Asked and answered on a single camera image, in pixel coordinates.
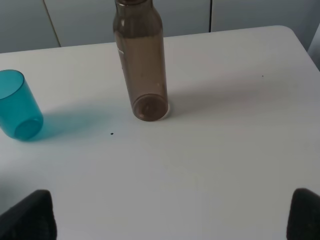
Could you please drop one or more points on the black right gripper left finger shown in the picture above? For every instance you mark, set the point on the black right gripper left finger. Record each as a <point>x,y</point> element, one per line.
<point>30,219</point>

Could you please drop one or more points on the brown translucent water bottle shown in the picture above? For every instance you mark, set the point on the brown translucent water bottle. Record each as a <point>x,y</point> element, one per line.
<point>138,31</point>

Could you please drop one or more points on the teal translucent plastic cup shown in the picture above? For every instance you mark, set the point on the teal translucent plastic cup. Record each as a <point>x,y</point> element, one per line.
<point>20,115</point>

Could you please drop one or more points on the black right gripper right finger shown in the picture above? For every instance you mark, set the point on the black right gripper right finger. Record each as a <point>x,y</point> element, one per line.
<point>304,216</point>

